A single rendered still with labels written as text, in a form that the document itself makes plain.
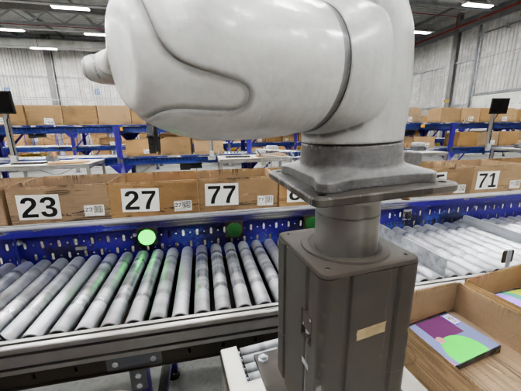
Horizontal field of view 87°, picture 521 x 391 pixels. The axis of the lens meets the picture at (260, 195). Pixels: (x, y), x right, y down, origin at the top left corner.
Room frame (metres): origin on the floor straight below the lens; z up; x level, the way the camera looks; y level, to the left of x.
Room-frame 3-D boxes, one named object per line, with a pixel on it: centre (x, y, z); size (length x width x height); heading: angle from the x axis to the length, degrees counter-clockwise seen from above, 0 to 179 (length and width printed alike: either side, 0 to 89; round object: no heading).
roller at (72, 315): (0.87, 0.61, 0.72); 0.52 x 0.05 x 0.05; 12
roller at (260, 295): (0.99, 0.04, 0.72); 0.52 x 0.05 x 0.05; 12
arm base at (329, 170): (0.45, -0.16, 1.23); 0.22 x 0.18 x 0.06; 103
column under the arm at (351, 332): (0.45, -0.14, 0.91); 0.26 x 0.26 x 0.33; 18
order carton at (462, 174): (1.68, -1.03, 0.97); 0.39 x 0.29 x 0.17; 102
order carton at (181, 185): (1.36, 0.51, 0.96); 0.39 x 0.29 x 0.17; 102
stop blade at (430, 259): (1.14, -0.63, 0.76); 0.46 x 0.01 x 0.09; 12
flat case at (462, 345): (0.56, -0.44, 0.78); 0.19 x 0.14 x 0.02; 111
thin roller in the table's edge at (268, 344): (0.60, -0.08, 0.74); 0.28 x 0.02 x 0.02; 108
